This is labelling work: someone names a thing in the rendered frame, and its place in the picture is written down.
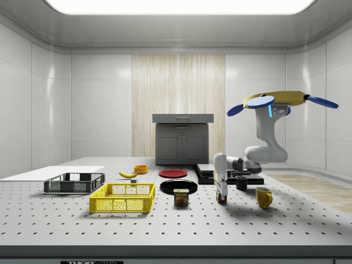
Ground yellow basket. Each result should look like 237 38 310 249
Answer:
89 183 156 213

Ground white board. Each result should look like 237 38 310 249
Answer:
0 166 106 182

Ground banana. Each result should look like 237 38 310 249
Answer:
118 170 139 179

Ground flat-sided can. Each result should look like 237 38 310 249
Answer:
173 188 190 206

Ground black plate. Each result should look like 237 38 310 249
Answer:
159 179 198 196

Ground black mug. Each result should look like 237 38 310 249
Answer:
235 175 249 191

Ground white cabinet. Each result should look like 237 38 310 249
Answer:
155 123 210 166

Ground red plate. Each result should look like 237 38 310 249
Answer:
158 169 188 178

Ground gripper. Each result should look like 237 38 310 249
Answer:
214 178 229 197

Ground dark grey basket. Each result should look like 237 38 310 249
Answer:
43 172 106 195

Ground yellow mug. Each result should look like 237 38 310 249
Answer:
255 186 273 209

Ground drone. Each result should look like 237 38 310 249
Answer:
226 90 339 118

